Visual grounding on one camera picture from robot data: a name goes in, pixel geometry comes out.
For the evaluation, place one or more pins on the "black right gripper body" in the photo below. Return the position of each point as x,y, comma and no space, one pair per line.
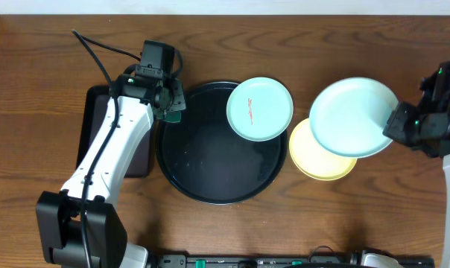
410,128

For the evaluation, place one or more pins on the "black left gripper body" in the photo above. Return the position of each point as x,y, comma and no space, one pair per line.
176,99

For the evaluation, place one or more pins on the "green yellow sponge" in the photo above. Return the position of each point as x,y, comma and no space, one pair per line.
172,117

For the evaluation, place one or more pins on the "green plate with red stain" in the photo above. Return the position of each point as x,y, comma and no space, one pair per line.
348,117

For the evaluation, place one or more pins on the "yellow plate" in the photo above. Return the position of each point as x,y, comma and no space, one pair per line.
313,159

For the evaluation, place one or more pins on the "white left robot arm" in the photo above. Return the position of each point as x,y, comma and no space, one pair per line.
79,225

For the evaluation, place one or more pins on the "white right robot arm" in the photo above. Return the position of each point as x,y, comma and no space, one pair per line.
426,127

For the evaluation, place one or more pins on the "black round tray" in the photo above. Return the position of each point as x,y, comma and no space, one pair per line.
203,158

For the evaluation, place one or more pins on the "black rectangular tray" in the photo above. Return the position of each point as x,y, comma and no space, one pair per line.
95,109

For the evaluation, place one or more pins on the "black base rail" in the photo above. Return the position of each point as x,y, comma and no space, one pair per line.
322,256

